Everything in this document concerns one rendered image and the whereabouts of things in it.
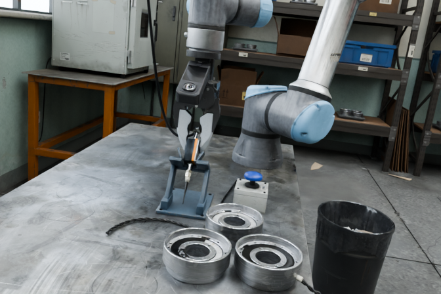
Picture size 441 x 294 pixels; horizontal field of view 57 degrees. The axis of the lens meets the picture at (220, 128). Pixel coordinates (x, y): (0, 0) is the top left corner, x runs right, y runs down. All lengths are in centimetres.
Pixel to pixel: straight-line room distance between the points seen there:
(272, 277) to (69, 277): 29
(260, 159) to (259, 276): 57
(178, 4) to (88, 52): 178
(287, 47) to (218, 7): 327
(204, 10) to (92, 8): 216
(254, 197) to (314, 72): 38
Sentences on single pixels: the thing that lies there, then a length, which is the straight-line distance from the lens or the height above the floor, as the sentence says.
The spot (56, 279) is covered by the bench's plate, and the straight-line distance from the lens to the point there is 65.
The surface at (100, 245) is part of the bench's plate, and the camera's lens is 72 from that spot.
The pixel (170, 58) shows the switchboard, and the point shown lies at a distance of 453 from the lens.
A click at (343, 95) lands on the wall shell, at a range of 471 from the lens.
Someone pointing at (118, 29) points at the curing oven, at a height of 111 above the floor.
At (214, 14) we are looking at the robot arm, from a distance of 81.
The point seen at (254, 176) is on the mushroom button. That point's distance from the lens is 87.
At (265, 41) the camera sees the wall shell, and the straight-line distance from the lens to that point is 462.
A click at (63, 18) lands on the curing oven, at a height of 114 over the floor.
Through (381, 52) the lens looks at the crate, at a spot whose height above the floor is 114.
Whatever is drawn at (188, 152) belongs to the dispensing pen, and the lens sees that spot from 84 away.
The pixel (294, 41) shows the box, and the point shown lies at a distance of 408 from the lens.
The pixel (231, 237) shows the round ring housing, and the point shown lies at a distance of 72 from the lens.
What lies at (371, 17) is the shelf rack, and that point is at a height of 144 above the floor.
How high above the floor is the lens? 116
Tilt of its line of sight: 13 degrees down
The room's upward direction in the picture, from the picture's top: 6 degrees clockwise
